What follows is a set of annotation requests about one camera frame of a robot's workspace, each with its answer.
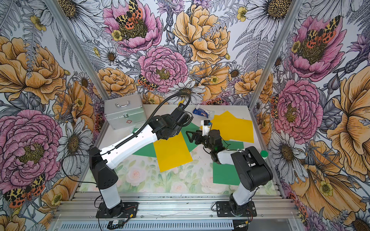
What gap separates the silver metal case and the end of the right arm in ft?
1.49

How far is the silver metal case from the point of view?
1.01 metres

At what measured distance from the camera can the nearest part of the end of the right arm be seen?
2.39ft
